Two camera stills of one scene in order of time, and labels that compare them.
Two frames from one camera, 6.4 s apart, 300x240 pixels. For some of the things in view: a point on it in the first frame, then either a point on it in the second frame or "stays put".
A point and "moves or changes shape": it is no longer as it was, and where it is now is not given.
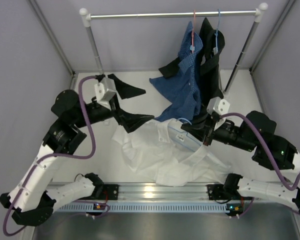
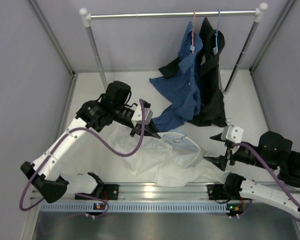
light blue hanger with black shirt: (216, 49) stays put
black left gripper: (130, 121) → (150, 130)
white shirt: (149, 148) moves or changes shape
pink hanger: (192, 48) stays put
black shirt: (213, 43) stays put
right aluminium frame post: (263, 49) stays put
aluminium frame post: (74, 74) stays put
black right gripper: (200, 130) → (221, 161)
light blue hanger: (179, 137) moves or changes shape
